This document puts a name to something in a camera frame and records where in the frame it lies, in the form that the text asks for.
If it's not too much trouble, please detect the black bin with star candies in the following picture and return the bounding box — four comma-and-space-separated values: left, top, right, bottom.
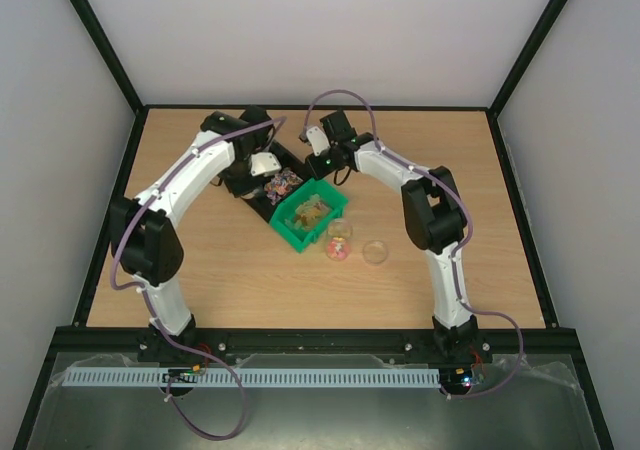
220, 142, 304, 206

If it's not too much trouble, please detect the green bin with gummies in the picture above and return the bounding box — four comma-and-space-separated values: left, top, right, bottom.
269, 179, 349, 253

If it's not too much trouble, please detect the black bin with lollipop candies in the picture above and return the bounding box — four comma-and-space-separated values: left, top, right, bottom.
244, 167, 305, 222

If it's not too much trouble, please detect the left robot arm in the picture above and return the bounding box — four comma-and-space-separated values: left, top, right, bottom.
109, 107, 286, 336

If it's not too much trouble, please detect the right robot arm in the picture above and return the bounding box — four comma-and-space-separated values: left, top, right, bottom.
299, 110, 478, 362

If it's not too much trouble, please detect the clear plastic jar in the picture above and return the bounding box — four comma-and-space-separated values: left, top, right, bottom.
325, 218, 353, 261

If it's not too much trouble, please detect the clear jar lid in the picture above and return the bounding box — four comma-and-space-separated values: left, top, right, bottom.
362, 240, 389, 266

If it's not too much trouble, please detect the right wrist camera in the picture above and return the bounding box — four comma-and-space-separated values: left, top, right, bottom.
300, 126, 331, 156

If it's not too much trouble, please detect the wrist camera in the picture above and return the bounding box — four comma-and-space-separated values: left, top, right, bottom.
300, 126, 331, 156
250, 152, 282, 177

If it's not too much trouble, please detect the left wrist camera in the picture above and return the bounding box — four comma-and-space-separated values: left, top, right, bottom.
250, 152, 282, 177

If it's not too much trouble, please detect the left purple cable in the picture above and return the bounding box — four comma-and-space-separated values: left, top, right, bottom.
109, 114, 289, 440

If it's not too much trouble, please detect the grey slotted cable duct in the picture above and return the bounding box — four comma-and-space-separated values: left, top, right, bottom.
61, 367, 440, 389

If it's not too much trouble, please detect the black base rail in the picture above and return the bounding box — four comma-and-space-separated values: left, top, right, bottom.
137, 327, 494, 366

